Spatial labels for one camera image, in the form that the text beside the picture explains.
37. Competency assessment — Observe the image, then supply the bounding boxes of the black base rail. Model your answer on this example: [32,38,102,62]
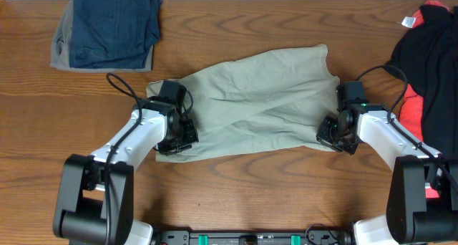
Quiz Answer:
[150,227,356,245]

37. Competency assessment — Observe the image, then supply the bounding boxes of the black garment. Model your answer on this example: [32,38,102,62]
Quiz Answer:
[387,4,457,155]

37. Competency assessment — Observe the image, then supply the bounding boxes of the red garment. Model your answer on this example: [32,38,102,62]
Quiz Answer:
[399,10,424,141]

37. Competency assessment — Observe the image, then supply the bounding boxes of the khaki shorts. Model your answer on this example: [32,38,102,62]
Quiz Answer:
[156,44,340,163]

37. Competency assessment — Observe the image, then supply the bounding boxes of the folded dark blue garment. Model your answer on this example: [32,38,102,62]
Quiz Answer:
[69,0,162,69]

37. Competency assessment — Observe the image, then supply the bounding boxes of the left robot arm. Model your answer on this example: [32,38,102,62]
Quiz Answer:
[52,97,198,244]

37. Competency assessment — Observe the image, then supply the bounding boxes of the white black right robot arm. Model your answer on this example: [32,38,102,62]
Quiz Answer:
[316,103,457,244]

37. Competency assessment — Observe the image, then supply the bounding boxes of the folded grey garment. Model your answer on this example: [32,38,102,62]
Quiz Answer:
[50,0,154,73]

